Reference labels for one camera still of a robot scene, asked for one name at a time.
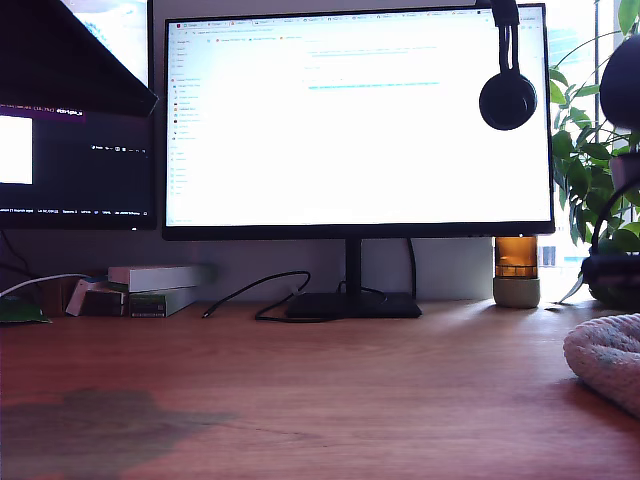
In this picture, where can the fluffy white mint tea towel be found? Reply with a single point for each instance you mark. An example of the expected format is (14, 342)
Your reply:
(610, 360)

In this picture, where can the black headphones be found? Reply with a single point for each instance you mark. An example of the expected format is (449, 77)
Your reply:
(507, 102)

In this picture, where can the green leafy houseplant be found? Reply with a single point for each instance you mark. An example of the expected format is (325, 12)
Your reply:
(575, 175)

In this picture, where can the white box with green label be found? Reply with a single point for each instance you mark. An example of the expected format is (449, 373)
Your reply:
(150, 305)

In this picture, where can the brown cardboard box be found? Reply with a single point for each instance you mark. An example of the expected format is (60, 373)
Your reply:
(52, 297)

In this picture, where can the amber jar with pale base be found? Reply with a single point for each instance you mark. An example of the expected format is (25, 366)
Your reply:
(516, 295)

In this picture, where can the large black monitor with stand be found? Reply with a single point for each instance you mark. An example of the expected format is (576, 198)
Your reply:
(350, 125)

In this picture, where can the small dark brown box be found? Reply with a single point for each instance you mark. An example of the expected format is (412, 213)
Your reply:
(105, 298)
(105, 310)

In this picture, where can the long white box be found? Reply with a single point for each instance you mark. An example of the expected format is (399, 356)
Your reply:
(150, 278)

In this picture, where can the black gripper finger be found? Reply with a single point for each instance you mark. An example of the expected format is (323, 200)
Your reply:
(60, 60)

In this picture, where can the green plastic bag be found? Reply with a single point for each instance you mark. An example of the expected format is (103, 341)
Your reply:
(20, 310)

